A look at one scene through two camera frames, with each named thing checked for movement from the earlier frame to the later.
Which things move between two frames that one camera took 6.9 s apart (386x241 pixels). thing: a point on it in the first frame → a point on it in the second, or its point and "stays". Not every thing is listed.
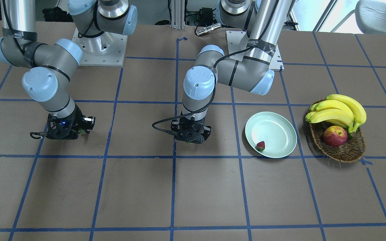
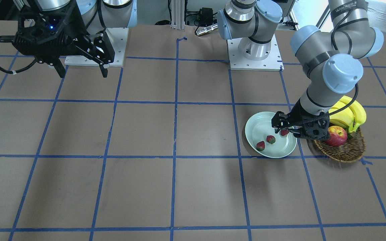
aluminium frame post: [178, 9] stays
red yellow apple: [335, 136] stays
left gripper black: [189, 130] → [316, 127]
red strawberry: [260, 146] stays
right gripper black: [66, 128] → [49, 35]
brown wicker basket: [352, 150] stays
